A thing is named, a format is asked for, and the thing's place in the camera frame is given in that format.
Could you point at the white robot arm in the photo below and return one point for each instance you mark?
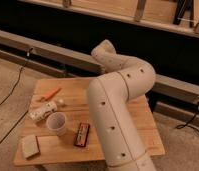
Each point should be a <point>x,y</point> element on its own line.
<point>126,78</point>

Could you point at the white ceramic bowl cup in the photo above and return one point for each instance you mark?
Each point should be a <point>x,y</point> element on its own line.
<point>56,123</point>

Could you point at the black and red eraser block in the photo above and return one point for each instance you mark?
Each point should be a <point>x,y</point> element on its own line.
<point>82,135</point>

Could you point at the wooden table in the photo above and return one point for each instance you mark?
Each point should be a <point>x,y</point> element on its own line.
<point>54,150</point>

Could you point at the beige sponge block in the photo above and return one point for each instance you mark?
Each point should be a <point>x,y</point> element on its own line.
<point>30,146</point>

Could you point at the orange handled tool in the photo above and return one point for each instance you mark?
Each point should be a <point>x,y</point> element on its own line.
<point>50,94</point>

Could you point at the grey metal rail beam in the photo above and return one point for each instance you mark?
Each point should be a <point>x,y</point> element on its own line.
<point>164,85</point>

